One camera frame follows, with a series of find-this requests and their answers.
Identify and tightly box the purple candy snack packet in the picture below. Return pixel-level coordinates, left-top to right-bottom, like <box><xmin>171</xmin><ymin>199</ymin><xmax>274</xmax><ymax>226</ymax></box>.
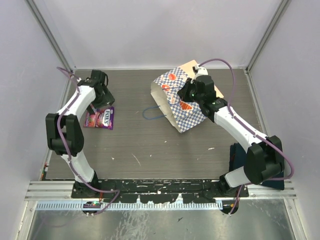
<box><xmin>83</xmin><ymin>106</ymin><xmax>115</xmax><ymax>130</ymax></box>

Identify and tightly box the checkered paper bag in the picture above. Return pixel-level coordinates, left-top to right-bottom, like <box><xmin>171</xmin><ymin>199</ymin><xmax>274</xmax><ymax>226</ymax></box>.
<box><xmin>150</xmin><ymin>60</ymin><xmax>228</xmax><ymax>133</ymax></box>

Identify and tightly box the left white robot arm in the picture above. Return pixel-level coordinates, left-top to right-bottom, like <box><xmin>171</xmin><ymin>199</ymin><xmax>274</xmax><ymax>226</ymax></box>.
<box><xmin>45</xmin><ymin>67</ymin><xmax>115</xmax><ymax>198</ymax></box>

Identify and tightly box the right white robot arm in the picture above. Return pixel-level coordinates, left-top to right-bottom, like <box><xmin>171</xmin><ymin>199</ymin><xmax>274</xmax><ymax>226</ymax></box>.
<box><xmin>177</xmin><ymin>75</ymin><xmax>285</xmax><ymax>197</ymax></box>

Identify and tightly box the dark blue folded cloth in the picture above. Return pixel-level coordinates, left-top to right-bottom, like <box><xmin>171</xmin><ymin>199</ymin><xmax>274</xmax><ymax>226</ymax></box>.
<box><xmin>229</xmin><ymin>142</ymin><xmax>285</xmax><ymax>190</ymax></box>

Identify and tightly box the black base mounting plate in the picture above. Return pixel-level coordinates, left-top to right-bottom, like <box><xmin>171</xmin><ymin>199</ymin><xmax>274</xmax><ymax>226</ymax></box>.
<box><xmin>71</xmin><ymin>178</ymin><xmax>251</xmax><ymax>203</ymax></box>

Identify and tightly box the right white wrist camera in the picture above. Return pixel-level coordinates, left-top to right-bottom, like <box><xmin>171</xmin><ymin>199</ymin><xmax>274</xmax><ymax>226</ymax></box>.
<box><xmin>192</xmin><ymin>64</ymin><xmax>208</xmax><ymax>81</ymax></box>

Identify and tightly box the right aluminium corner post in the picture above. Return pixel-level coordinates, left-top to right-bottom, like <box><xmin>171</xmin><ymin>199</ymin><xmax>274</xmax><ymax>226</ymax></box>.
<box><xmin>245</xmin><ymin>0</ymin><xmax>292</xmax><ymax>74</ymax></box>

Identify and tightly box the aluminium corner post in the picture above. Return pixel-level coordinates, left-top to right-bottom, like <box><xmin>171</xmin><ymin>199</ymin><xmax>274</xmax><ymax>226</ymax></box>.
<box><xmin>245</xmin><ymin>0</ymin><xmax>292</xmax><ymax>74</ymax></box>
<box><xmin>25</xmin><ymin>0</ymin><xmax>77</xmax><ymax>72</ymax></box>

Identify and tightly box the aluminium front rail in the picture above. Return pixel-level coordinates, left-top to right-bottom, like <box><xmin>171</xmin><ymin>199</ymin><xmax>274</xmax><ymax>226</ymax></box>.
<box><xmin>25</xmin><ymin>179</ymin><xmax>297</xmax><ymax>203</ymax></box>

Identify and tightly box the white slotted cable duct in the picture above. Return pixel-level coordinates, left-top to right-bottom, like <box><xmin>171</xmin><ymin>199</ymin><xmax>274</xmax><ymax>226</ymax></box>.
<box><xmin>35</xmin><ymin>200</ymin><xmax>223</xmax><ymax>211</ymax></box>

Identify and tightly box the left aluminium corner post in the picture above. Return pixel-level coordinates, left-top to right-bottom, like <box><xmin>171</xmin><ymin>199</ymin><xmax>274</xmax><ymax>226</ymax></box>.
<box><xmin>25</xmin><ymin>0</ymin><xmax>77</xmax><ymax>72</ymax></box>

